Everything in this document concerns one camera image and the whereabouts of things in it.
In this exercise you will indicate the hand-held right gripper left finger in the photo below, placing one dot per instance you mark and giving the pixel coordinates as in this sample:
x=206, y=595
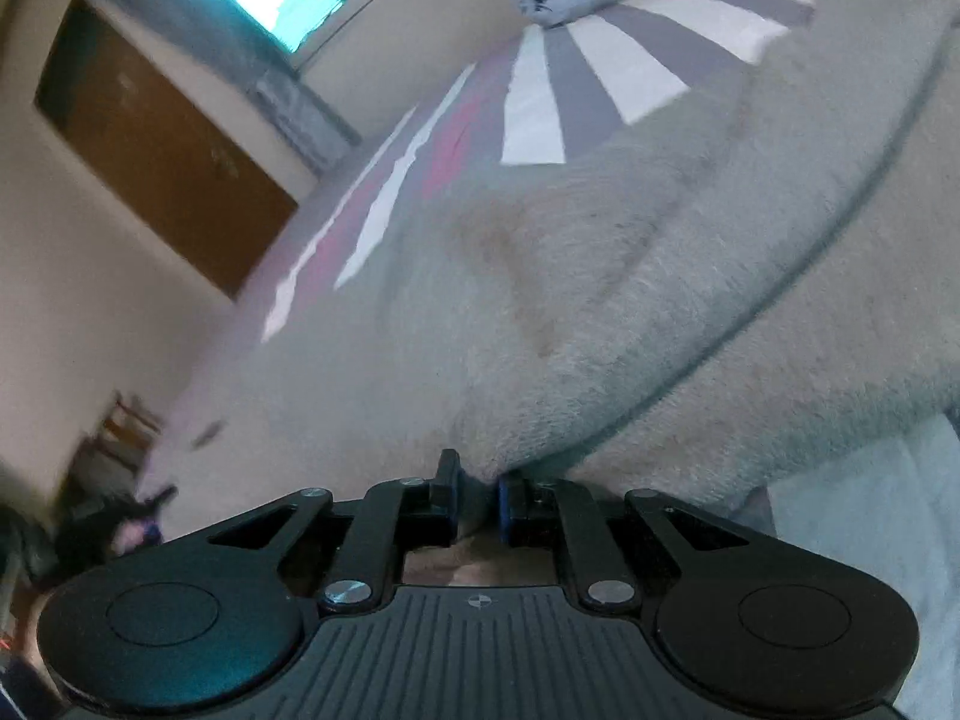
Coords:
x=452, y=504

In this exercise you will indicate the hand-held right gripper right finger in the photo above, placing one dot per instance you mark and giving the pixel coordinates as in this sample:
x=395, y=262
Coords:
x=504, y=511

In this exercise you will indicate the grey pants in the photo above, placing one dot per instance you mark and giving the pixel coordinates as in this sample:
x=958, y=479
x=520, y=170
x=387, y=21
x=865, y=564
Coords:
x=600, y=277

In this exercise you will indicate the wooden chair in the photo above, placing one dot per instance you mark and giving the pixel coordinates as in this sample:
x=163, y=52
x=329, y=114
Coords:
x=127, y=427

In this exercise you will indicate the white cloth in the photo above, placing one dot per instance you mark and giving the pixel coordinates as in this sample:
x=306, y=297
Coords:
x=870, y=495

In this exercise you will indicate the striped pink grey bedsheet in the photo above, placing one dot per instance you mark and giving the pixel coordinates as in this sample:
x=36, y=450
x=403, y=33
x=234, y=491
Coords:
x=585, y=67

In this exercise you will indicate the brown wooden door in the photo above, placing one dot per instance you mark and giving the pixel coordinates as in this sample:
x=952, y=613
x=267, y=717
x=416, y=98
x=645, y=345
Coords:
x=157, y=150

